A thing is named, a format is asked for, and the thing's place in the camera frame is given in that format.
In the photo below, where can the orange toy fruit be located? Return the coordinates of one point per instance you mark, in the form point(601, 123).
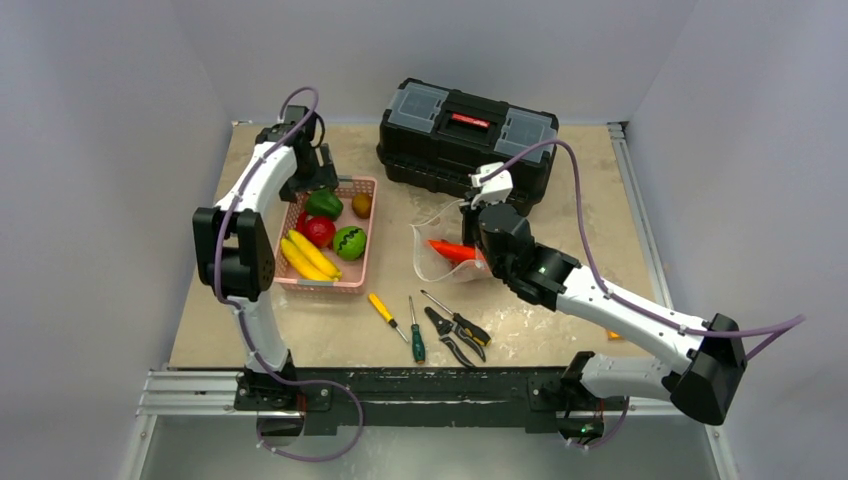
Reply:
point(361, 205)

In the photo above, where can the yellow toy banana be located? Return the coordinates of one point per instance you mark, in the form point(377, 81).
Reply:
point(300, 263)
point(314, 255)

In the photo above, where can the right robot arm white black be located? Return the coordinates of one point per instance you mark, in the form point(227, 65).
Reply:
point(693, 363)

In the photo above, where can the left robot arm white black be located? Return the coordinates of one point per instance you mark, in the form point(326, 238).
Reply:
point(234, 252)

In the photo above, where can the yellow toy banana upper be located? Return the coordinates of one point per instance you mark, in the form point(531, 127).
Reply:
point(314, 255)

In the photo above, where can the red toy bell pepper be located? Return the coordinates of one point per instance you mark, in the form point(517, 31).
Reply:
point(319, 230)

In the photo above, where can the orange toy carrot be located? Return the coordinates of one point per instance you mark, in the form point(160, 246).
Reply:
point(455, 253)

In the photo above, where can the green toy bell pepper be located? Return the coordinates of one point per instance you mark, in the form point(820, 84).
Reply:
point(324, 203)

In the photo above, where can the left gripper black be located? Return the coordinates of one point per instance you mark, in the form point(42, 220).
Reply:
point(323, 178)

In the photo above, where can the yellow handled screwdriver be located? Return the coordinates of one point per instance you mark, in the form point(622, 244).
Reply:
point(386, 315)

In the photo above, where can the yellow toy banana lower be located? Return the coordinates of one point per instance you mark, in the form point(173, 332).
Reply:
point(300, 263)

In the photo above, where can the green handled screwdriver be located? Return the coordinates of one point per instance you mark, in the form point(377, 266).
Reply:
point(418, 346)

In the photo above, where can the pink plastic basket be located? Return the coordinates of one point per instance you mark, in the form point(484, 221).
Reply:
point(354, 273)

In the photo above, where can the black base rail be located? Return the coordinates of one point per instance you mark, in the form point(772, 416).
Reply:
point(534, 399)

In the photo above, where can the black orange screwdriver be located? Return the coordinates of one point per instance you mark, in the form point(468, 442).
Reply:
point(478, 334)

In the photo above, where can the black plastic toolbox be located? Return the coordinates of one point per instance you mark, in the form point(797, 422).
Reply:
point(435, 138)

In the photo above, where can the green toy melon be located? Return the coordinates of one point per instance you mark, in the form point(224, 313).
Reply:
point(349, 243)

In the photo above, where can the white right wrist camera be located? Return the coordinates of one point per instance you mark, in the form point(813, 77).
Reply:
point(492, 184)

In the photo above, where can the clear zip top bag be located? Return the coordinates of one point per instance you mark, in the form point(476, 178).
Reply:
point(431, 266)

